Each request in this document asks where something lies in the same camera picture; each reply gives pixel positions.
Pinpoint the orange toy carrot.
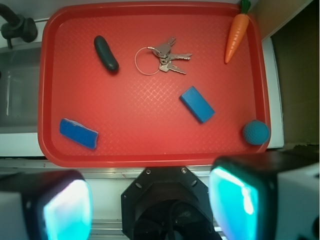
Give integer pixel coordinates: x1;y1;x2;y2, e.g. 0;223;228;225
224;0;251;64

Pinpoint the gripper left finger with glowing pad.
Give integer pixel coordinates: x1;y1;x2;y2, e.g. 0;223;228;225
0;170;93;240

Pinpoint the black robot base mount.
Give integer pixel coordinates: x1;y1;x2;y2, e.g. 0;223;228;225
121;166;222;240

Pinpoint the silver key bunch with ring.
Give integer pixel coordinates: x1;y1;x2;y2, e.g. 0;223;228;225
134;36;192;76

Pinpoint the blue dimpled ball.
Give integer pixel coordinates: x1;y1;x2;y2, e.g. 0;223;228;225
242;120;271;146

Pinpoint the red plastic tray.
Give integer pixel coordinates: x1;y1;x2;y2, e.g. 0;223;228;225
38;2;271;168

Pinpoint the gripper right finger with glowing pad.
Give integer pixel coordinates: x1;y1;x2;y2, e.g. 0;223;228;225
208;151;320;240

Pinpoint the dark green toy cucumber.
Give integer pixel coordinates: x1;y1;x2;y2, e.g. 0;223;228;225
94;35;119;73

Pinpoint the grey sink basin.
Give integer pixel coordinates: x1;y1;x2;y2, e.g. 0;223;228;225
0;47;41;134

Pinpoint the blue torn foam piece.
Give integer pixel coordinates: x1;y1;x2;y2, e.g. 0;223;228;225
59;118;99;150

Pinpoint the blue rectangular block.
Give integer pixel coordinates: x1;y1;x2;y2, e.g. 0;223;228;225
179;86;215;124

